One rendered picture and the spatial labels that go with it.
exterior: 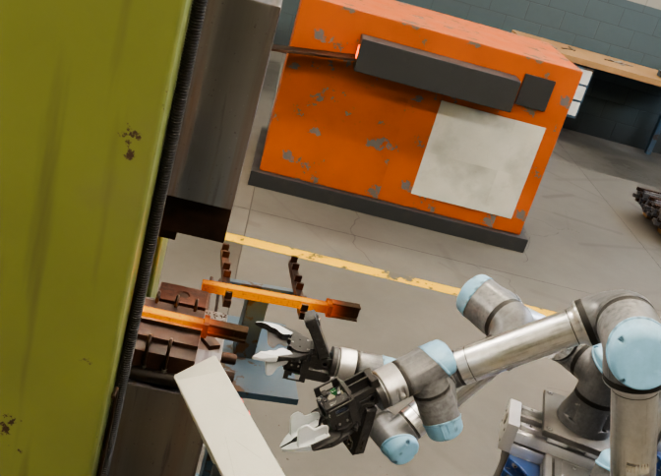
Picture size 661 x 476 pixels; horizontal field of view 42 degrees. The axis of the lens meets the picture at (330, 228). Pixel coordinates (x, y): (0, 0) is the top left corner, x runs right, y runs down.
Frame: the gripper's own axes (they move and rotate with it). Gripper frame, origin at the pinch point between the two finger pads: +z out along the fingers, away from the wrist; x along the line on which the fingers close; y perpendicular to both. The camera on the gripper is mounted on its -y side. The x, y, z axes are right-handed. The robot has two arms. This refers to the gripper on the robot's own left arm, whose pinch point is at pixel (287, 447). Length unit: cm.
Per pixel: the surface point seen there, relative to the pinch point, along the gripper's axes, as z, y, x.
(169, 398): 15.4, -6.7, -33.5
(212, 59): -16, 61, -35
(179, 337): 7.9, -0.4, -43.0
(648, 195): -401, -323, -338
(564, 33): -521, -306, -596
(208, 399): 10.0, 22.5, 2.4
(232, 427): 8.6, 22.5, 10.5
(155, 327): 11.5, 1.6, -47.5
